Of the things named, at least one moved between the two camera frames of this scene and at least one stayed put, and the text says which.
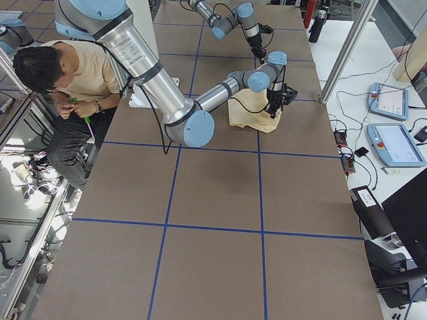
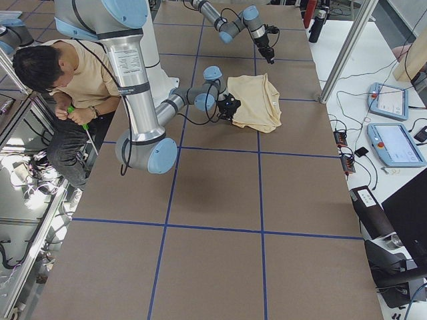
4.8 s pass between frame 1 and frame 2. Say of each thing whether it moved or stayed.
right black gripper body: moved
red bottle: stayed
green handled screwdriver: moved
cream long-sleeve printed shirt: stayed
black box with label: stayed
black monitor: stayed
